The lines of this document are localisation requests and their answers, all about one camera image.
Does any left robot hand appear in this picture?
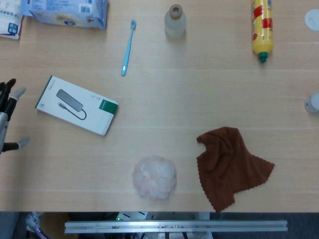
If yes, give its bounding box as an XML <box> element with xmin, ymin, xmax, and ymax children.
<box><xmin>0</xmin><ymin>78</ymin><xmax>31</xmax><ymax>155</ymax></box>

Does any white green USB hub box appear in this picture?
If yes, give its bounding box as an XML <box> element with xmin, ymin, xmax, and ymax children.
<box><xmin>35</xmin><ymin>75</ymin><xmax>119</xmax><ymax>136</ymax></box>

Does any white pouch with blue label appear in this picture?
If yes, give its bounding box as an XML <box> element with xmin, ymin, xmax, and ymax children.
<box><xmin>0</xmin><ymin>0</ymin><xmax>24</xmax><ymax>40</ymax></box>

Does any blue wet wipes pack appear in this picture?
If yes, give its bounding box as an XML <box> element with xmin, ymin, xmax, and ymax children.
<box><xmin>19</xmin><ymin>0</ymin><xmax>109</xmax><ymax>30</ymax></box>

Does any blue toothbrush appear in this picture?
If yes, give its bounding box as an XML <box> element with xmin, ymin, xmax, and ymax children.
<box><xmin>121</xmin><ymin>19</ymin><xmax>137</xmax><ymax>77</ymax></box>

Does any pink white bath pouf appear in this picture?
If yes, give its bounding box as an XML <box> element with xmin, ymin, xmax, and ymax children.
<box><xmin>132</xmin><ymin>155</ymin><xmax>177</xmax><ymax>200</ymax></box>

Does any frosted bottle with wooden cap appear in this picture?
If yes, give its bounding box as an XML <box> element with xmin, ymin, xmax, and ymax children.
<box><xmin>164</xmin><ymin>4</ymin><xmax>186</xmax><ymax>39</ymax></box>

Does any brown microfibre cloth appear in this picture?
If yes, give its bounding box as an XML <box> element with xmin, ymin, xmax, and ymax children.
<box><xmin>196</xmin><ymin>126</ymin><xmax>275</xmax><ymax>213</ymax></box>

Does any yellow squeeze bottle green cap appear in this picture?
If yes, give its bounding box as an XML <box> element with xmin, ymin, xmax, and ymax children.
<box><xmin>251</xmin><ymin>0</ymin><xmax>275</xmax><ymax>63</ymax></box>

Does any small grey white bottle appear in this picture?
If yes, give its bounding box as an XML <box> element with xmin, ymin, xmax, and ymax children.
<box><xmin>304</xmin><ymin>92</ymin><xmax>319</xmax><ymax>113</ymax></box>

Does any white round desk grommet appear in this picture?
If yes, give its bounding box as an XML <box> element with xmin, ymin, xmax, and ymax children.
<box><xmin>304</xmin><ymin>9</ymin><xmax>319</xmax><ymax>31</ymax></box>

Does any aluminium profile rail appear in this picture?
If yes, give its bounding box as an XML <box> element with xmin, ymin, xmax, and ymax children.
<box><xmin>64</xmin><ymin>220</ymin><xmax>288</xmax><ymax>234</ymax></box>

